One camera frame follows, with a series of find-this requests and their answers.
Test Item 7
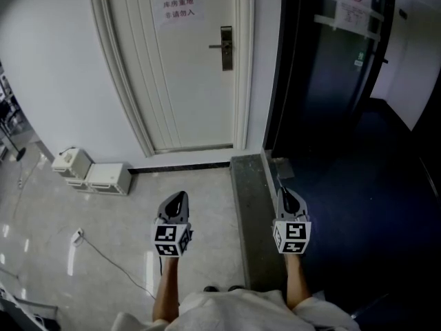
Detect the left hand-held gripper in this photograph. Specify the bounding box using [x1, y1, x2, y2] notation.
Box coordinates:
[150, 190, 194, 259]

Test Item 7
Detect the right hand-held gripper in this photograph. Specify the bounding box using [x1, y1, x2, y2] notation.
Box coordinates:
[271, 186, 313, 255]

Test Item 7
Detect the metal door lock with handle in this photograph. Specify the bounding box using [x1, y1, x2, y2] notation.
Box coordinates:
[208, 26, 234, 72]

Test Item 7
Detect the person's right forearm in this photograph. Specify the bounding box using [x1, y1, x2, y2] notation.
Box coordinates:
[284, 252, 313, 311]

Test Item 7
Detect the person's left forearm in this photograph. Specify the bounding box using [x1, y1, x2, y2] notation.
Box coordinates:
[152, 255, 181, 324]

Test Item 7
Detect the dark glass door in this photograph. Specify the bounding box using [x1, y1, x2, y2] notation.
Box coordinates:
[264, 0, 396, 159]

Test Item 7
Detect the white panelled door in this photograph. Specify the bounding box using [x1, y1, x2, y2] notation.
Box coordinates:
[104, 0, 239, 152]

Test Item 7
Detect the grey floor mat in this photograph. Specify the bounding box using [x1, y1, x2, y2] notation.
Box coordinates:
[274, 157, 296, 180]

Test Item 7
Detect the plain white box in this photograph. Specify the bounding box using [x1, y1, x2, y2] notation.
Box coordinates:
[85, 163, 133, 197]

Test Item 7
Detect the white power plug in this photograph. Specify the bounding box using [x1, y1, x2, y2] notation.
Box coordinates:
[71, 227, 85, 248]

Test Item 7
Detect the person's white shirt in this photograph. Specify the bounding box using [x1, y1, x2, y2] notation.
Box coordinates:
[110, 288, 361, 331]

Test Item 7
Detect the low white box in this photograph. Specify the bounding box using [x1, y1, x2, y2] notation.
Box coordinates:
[65, 177, 91, 193]

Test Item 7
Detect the black floor stand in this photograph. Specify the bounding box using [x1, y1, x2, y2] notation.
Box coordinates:
[0, 121, 28, 162]

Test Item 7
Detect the cluttered equipment rack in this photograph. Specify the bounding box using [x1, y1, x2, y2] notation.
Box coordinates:
[0, 59, 22, 151]

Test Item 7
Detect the white paper sign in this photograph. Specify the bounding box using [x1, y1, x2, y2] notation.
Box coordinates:
[152, 0, 206, 29]

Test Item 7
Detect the taped white paper notice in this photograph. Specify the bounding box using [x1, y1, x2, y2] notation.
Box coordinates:
[313, 0, 385, 43]

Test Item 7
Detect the thin grey floor cable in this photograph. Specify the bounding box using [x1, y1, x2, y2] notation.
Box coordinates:
[81, 235, 158, 300]

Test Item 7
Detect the white box with black handle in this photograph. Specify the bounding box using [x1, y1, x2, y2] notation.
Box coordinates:
[51, 146, 95, 181]

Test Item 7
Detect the white door frame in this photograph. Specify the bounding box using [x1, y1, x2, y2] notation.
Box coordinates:
[87, 0, 256, 159]

